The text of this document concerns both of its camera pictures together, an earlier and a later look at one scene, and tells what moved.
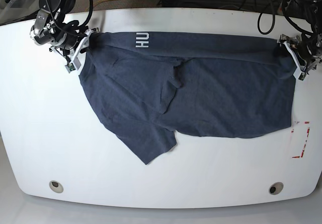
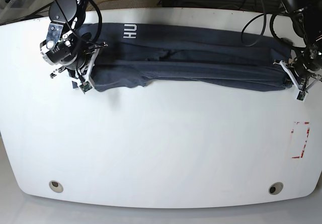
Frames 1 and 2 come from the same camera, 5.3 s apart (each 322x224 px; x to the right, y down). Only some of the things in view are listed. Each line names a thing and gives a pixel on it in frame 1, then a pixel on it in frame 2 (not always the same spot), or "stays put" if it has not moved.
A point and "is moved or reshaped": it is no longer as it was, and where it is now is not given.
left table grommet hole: x=56 y=187 stays put
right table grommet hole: x=275 y=188 stays put
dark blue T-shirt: x=150 y=88 is moved or reshaped
